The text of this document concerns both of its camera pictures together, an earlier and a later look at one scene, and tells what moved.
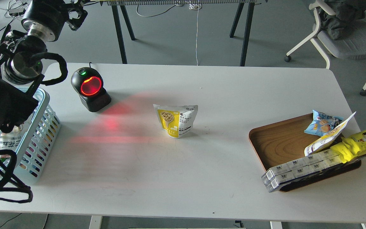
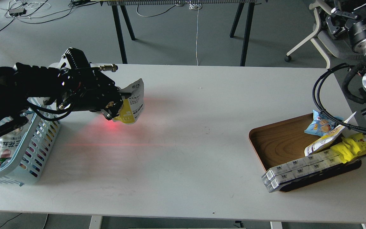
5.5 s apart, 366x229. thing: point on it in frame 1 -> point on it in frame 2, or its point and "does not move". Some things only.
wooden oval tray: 274,143 does not move
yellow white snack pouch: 176,121 -> 132,109
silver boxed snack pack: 279,175 does not move
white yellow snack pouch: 327,140 does not move
